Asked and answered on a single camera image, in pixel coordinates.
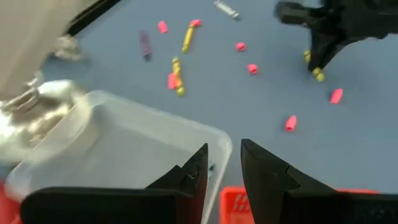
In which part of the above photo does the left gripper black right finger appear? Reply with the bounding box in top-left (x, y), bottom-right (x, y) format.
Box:
top-left (240, 138), bottom-right (398, 224)

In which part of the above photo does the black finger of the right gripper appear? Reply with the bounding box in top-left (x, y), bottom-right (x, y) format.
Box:
top-left (307, 30), bottom-right (331, 72)
top-left (319, 33), bottom-right (354, 72)

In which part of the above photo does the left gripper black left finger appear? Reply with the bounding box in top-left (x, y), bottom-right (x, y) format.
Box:
top-left (19, 142), bottom-right (210, 224)

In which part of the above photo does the yellow crayon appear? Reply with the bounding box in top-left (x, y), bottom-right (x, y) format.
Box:
top-left (171, 56), bottom-right (187, 97)
top-left (181, 24), bottom-right (197, 55)
top-left (302, 49), bottom-right (326, 83)

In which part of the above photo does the red slotted plastic basket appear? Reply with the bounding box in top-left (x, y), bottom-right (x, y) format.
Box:
top-left (218, 185), bottom-right (379, 224)

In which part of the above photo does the clear plastic bin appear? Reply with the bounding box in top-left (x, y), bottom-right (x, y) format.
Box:
top-left (5, 90), bottom-right (233, 224)

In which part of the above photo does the purple crayon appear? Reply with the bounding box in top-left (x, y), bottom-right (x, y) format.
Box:
top-left (138, 29), bottom-right (153, 62)

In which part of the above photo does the red desk lamp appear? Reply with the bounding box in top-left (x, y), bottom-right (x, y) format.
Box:
top-left (0, 181), bottom-right (23, 224)

